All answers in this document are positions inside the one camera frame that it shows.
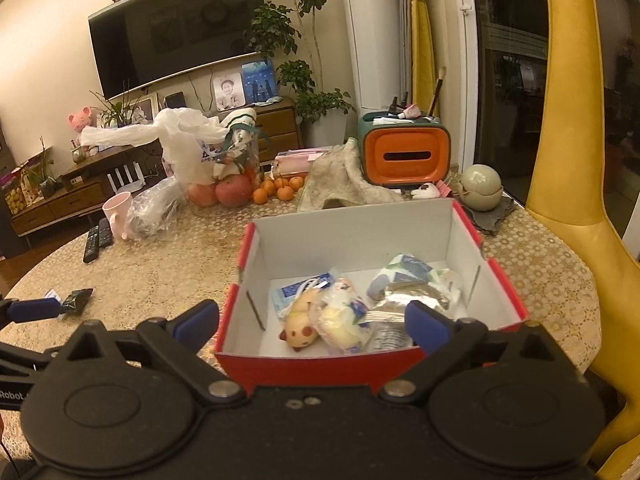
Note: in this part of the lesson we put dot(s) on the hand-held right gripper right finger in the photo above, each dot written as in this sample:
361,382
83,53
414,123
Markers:
425,327

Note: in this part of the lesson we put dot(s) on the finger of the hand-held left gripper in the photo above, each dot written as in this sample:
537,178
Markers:
20,360
30,310

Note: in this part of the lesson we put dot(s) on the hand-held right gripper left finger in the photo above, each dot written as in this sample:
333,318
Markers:
197,322

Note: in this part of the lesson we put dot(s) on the silver foil packet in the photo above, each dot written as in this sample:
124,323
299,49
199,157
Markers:
410,295

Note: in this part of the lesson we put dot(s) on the black snack packet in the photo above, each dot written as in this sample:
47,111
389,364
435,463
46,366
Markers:
77,301

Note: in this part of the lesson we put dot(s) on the white green snack bag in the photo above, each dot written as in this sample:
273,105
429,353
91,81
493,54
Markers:
405,270

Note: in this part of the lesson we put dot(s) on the red cardboard box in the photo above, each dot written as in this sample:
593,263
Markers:
350,370

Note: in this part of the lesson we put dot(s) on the blue white packet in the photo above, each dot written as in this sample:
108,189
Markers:
290,292

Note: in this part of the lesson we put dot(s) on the yellow animal toy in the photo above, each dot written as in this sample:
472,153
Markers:
300,327

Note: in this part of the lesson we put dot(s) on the gold patterned round desktop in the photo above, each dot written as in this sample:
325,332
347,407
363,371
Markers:
165,270

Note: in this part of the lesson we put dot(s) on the black remote control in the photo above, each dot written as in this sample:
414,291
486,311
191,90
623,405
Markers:
105,232
91,245

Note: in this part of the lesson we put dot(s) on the orange print gift bag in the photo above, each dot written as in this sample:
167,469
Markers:
15,200

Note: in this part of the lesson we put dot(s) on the wooden television cabinet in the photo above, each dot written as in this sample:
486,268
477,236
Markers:
75,200

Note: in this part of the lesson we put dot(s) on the clear plastic bag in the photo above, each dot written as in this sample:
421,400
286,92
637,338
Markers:
150,210

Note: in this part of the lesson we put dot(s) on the thin potted plant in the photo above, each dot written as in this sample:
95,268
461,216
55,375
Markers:
47,187

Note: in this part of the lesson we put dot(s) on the red apple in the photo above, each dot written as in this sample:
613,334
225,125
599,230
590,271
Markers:
202,196
234,192

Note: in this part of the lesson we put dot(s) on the grey cloth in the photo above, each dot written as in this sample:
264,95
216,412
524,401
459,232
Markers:
492,220

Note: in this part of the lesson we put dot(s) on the pink mug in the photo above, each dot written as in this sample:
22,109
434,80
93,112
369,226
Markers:
117,210

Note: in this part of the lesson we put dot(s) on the small white black figurine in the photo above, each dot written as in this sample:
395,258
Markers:
428,191

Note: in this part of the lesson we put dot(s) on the green ceramic pot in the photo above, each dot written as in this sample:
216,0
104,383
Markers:
480,185

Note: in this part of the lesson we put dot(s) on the pile of small oranges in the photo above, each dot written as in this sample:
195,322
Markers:
285,192

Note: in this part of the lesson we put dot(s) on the white router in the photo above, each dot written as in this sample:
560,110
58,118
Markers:
125,177

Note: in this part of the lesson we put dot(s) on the small metal pot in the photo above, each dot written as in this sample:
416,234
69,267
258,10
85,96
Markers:
80,154

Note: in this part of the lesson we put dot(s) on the beige cloth towel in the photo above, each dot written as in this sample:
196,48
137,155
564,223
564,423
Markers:
340,180

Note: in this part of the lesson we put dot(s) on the clear plastic container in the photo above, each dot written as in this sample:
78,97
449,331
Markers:
240,155

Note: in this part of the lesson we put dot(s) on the orange green tissue box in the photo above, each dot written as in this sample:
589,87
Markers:
405,155

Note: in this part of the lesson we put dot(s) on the white plastic bag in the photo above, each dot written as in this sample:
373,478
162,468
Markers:
180,140

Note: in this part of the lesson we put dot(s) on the pink bear plush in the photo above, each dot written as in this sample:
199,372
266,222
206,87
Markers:
80,120

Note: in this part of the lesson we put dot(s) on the pink white tube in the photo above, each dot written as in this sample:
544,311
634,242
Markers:
410,111

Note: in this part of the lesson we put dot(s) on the small potted grass plant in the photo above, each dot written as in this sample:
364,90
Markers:
120,110

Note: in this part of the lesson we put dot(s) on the black speaker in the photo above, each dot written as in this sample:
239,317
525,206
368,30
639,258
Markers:
175,100

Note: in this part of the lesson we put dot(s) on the yellow chair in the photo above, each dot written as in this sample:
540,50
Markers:
575,160

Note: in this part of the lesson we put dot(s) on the brown brush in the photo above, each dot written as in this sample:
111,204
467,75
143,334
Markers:
437,90

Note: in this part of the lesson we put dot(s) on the glass balcony door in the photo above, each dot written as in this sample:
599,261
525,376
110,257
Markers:
510,85

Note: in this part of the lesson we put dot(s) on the yellow grey curtain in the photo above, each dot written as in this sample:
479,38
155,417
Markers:
420,50

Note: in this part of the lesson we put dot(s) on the black television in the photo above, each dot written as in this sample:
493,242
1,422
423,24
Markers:
175,45

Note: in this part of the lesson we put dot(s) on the white standing air conditioner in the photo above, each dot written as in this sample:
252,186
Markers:
375,35

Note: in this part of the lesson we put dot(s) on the large green potted tree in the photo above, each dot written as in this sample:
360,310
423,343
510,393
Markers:
272,30

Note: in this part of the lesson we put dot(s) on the wooden photo frame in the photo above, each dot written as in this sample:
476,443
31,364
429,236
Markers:
145,110

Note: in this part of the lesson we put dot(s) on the baby photo frame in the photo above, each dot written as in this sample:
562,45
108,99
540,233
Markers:
228,92

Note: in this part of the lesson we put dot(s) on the blue picture frame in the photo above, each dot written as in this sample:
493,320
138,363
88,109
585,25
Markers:
259,82

